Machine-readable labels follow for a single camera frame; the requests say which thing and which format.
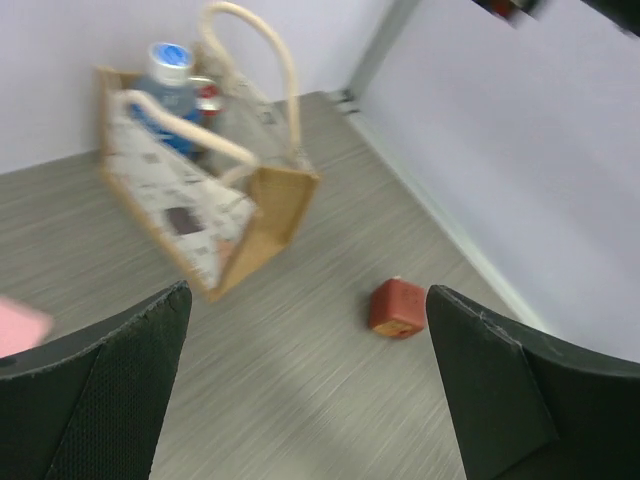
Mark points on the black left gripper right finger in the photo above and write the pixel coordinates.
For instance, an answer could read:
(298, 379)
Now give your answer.
(527, 405)

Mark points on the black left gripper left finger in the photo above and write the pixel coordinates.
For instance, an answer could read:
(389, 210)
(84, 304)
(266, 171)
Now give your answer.
(91, 404)

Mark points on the burlap canvas tote bag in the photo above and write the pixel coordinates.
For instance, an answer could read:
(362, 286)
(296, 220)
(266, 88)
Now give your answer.
(239, 199)

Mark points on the Pocari Sweat plastic bottle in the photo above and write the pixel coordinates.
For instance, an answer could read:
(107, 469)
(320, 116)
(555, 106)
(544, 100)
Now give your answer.
(168, 81)

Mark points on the pink clipboard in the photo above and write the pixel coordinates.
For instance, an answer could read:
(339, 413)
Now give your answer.
(21, 327)

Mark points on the red cube power adapter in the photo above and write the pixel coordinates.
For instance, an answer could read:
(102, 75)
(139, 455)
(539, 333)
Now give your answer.
(398, 309)

